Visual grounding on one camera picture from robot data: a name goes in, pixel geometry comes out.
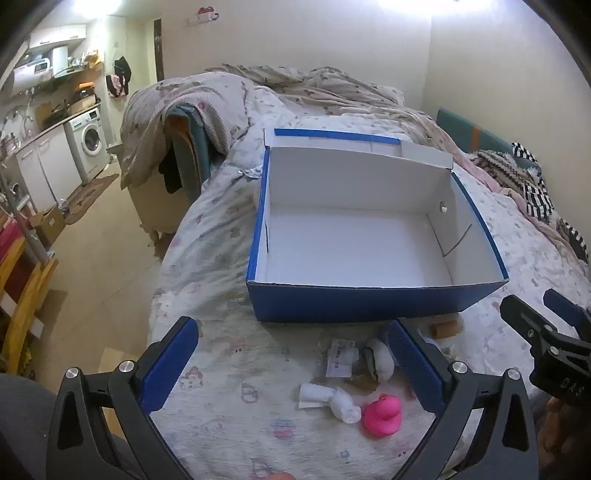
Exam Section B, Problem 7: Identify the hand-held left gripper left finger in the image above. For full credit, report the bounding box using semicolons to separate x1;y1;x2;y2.
46;316;199;480

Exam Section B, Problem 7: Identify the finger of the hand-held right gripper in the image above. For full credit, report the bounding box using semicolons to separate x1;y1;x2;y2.
543;288;591;335
500;294;560;357

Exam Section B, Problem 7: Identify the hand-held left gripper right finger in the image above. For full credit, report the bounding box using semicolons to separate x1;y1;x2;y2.
387;318;541;480

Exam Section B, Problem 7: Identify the white round plush toy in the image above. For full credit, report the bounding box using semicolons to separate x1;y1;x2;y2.
362;339;395;381

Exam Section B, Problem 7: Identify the pink rubber duck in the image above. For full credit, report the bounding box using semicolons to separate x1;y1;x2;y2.
361;393;402;438

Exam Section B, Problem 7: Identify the white labelled packet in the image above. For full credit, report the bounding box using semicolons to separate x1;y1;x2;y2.
325;338;360;380

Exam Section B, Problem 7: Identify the blue white cardboard box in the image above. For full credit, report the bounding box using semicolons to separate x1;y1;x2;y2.
246;128;509;324

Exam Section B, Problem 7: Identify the person's right hand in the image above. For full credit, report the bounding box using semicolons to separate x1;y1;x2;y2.
538;396;591;468

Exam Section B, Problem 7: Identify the black white striped garment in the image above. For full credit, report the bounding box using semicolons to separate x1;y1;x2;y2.
509;141;589;265

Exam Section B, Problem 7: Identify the crocheted blanket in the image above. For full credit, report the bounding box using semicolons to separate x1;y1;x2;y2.
475;149;542;195

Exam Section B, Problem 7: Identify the yellow wooden chair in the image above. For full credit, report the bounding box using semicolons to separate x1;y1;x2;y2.
0;220;60;376

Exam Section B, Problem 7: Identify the brown floor mat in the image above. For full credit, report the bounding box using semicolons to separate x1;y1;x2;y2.
61;173;121;226

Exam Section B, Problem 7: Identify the teal pillow orange stripe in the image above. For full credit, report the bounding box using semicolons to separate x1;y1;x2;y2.
436;108;539;163

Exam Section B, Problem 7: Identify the metal pole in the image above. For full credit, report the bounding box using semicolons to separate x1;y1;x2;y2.
0;166;52;265

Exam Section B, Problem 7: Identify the teal orange folded cloth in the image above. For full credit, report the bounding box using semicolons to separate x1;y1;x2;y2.
158;105;218;195

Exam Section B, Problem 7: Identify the white base cabinet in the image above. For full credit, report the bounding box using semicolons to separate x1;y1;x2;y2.
16;122;83;212

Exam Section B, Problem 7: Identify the white washing machine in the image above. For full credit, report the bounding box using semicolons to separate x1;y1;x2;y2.
64;107;112;182

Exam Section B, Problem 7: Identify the beige printed quilt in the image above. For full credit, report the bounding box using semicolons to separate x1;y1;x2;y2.
120;65;437;191

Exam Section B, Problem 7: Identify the dark wooden plank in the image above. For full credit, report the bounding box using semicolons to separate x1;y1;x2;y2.
154;18;166;82

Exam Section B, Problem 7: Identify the white water heater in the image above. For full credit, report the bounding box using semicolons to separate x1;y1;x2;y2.
10;59;52;99

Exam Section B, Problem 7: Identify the white wall cabinet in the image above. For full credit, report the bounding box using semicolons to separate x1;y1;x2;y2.
27;24;88;51

